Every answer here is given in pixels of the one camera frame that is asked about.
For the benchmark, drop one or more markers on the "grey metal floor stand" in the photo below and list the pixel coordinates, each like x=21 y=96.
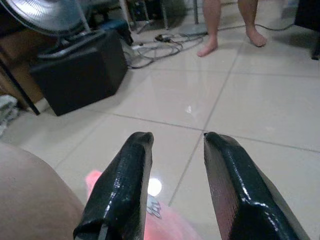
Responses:
x=192 y=25

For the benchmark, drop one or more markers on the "beige sofa cushion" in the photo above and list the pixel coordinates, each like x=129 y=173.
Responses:
x=32 y=197

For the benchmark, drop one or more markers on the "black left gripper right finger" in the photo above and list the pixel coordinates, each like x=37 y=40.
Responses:
x=240 y=190

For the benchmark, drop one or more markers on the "wooden table with black leg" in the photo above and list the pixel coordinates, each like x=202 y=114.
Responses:
x=15 y=65

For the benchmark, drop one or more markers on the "black furniture piece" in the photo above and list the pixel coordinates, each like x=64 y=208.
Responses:
x=308 y=22

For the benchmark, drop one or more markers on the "white patterned cloth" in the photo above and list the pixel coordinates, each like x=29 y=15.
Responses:
x=7 y=112

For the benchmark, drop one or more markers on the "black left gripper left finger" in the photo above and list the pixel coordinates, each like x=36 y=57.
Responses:
x=122 y=185

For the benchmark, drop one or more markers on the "person's bare leg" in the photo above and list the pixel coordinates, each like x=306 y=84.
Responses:
x=251 y=22
x=210 y=25

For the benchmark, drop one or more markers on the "black box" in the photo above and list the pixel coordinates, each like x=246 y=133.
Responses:
x=80 y=75

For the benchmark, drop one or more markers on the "grey electric fan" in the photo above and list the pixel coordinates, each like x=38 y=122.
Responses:
x=50 y=17

